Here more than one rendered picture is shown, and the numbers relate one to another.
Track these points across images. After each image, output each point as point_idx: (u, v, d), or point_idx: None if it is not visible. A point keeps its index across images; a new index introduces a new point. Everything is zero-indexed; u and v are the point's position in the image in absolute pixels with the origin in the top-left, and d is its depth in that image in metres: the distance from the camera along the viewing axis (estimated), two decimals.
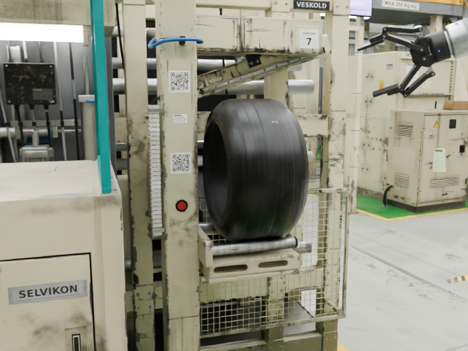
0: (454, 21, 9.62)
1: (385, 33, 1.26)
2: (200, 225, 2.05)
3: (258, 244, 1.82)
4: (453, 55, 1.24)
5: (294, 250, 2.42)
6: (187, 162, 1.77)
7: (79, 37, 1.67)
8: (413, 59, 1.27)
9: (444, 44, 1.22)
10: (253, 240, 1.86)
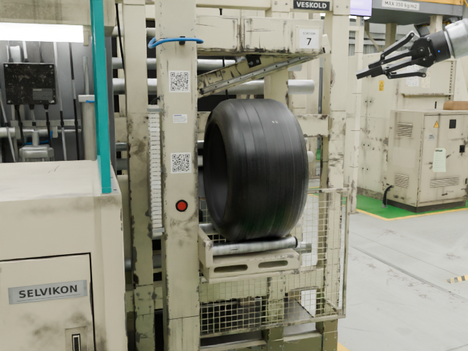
0: (454, 21, 9.62)
1: (383, 60, 1.29)
2: (200, 225, 2.05)
3: (258, 244, 1.82)
4: (453, 55, 1.24)
5: (294, 250, 2.42)
6: (187, 162, 1.77)
7: (79, 37, 1.67)
8: (413, 59, 1.27)
9: (444, 44, 1.22)
10: (253, 240, 1.86)
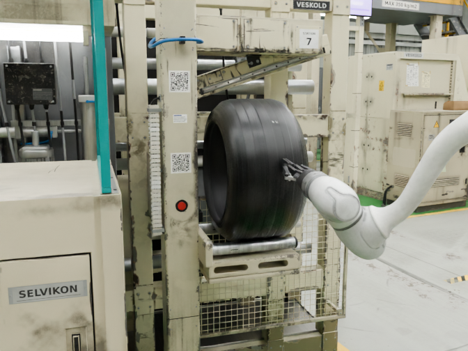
0: (454, 21, 9.62)
1: None
2: (200, 225, 2.05)
3: (258, 244, 1.82)
4: None
5: (294, 250, 2.42)
6: (187, 162, 1.77)
7: (79, 37, 1.67)
8: None
9: None
10: (253, 240, 1.86)
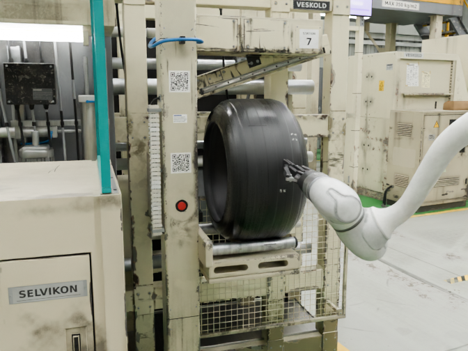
0: (454, 21, 9.62)
1: None
2: None
3: (258, 250, 1.83)
4: None
5: (294, 250, 2.42)
6: (187, 162, 1.77)
7: (79, 37, 1.67)
8: None
9: None
10: (255, 241, 1.83)
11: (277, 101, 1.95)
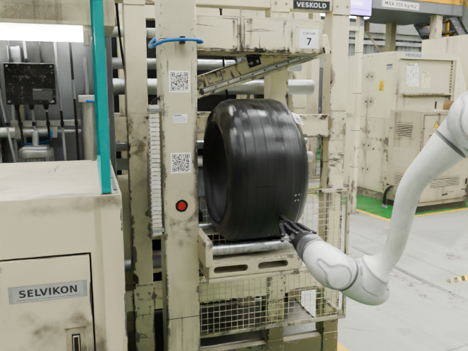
0: (454, 21, 9.62)
1: (283, 228, 1.66)
2: None
3: None
4: None
5: (294, 250, 2.42)
6: (187, 162, 1.77)
7: (79, 37, 1.67)
8: None
9: None
10: (254, 251, 1.84)
11: (297, 120, 1.77)
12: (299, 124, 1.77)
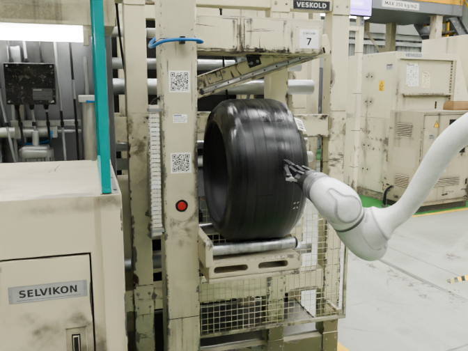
0: (454, 21, 9.62)
1: None
2: None
3: None
4: None
5: (294, 250, 2.42)
6: (187, 162, 1.77)
7: (79, 37, 1.67)
8: None
9: None
10: (256, 248, 1.82)
11: (299, 126, 1.75)
12: (301, 130, 1.75)
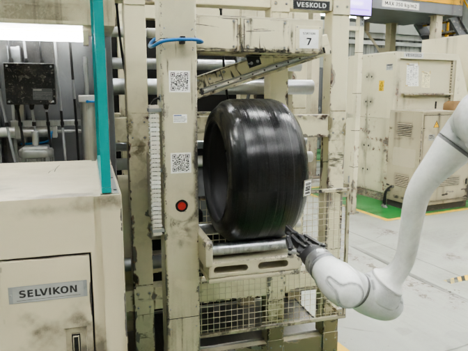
0: (454, 21, 9.62)
1: (290, 240, 1.60)
2: None
3: None
4: None
5: None
6: (187, 162, 1.77)
7: (79, 37, 1.67)
8: None
9: None
10: (255, 251, 1.84)
11: (305, 191, 1.73)
12: (306, 196, 1.74)
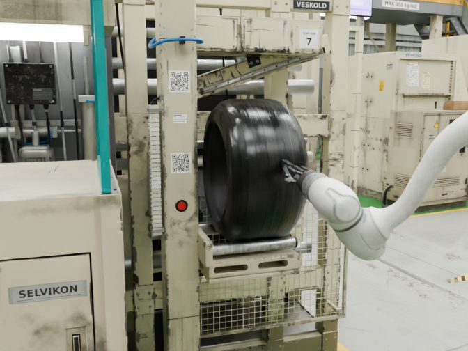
0: (454, 21, 9.62)
1: None
2: None
3: None
4: None
5: (294, 250, 2.42)
6: (187, 162, 1.77)
7: (79, 37, 1.67)
8: None
9: None
10: (255, 251, 1.84)
11: None
12: None
